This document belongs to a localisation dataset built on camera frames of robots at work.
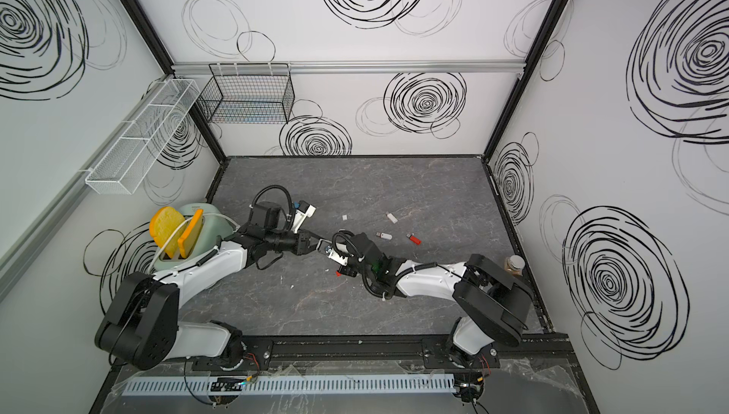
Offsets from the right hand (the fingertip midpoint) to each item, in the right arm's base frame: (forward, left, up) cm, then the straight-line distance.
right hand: (336, 245), depth 83 cm
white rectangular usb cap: (+17, 0, -11) cm, 20 cm away
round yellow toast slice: (0, +45, +10) cm, 46 cm away
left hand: (0, +3, +1) cm, 3 cm away
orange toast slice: (-5, +36, +12) cm, 38 cm away
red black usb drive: (+9, -24, -11) cm, 28 cm away
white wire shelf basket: (+9, +53, +24) cm, 59 cm away
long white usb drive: (+17, -17, -11) cm, 27 cm away
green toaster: (+4, +37, +2) cm, 37 cm away
